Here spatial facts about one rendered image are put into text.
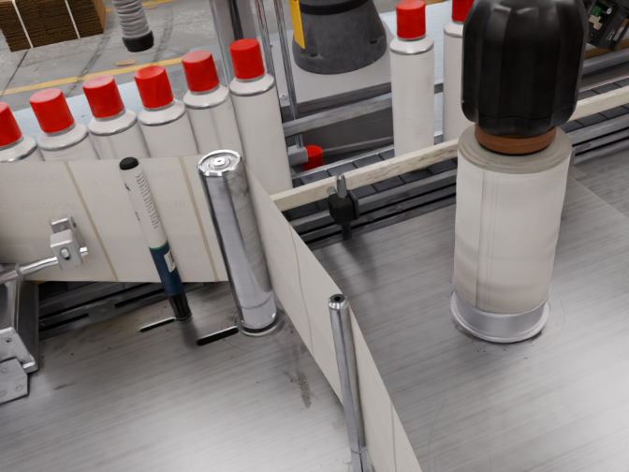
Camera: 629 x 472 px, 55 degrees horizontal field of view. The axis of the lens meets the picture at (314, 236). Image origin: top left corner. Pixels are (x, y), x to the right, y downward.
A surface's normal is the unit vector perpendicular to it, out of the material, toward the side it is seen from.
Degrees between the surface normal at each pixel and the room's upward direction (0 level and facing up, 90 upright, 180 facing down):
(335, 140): 90
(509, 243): 87
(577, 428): 0
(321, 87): 5
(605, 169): 0
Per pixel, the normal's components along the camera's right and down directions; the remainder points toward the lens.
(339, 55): -0.07, 0.43
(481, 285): -0.63, 0.52
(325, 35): -0.28, 0.43
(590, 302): -0.12, -0.78
